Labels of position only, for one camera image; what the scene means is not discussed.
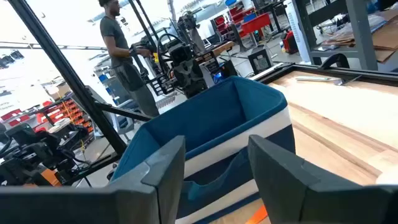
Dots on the black computer case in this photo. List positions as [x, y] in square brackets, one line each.
[260, 61]

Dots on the red metal cart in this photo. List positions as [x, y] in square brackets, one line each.
[256, 23]

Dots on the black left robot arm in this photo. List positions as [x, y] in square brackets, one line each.
[189, 77]

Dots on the brown cardboard box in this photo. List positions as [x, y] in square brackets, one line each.
[387, 37]

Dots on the red toolbox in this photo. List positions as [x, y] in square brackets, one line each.
[290, 42]

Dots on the red parts bin rack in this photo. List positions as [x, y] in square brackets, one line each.
[71, 113]

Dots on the plastic-wrapped cardboard stack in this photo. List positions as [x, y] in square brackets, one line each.
[348, 34]

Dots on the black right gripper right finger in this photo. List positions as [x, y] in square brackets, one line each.
[298, 193]

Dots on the navy blue fabric basket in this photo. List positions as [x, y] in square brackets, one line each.
[202, 118]

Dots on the person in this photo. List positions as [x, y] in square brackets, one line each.
[116, 34]

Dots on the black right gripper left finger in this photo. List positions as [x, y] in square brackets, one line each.
[149, 193]

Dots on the silver metal strip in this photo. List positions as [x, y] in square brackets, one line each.
[317, 79]

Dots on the black robot machinery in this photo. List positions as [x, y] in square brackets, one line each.
[31, 149]

